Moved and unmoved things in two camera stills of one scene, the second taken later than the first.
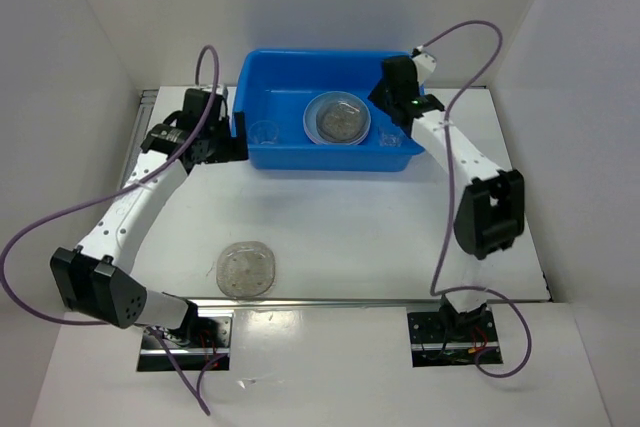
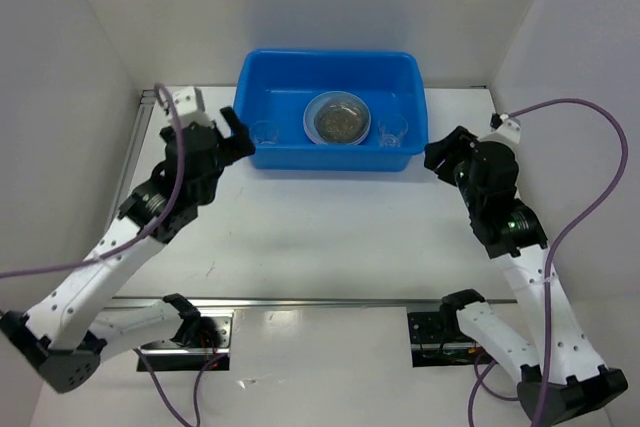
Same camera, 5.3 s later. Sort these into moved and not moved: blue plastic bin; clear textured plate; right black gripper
Moved: right black gripper; clear textured plate
Not moved: blue plastic bin
